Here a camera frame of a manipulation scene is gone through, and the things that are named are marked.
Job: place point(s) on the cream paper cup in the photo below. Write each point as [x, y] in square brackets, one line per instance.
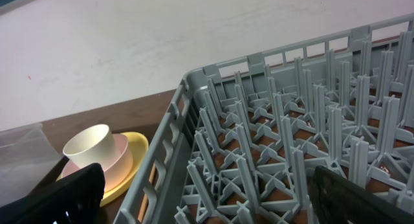
[94, 144]

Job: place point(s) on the grey dishwasher rack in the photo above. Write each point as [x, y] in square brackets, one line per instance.
[241, 139]

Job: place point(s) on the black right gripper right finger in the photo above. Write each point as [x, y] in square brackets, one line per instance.
[337, 200]

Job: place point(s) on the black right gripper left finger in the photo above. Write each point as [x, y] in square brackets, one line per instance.
[74, 199]

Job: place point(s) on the clear plastic bin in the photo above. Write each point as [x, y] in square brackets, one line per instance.
[26, 157]

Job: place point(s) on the yellow plate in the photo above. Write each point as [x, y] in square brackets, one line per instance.
[138, 146]

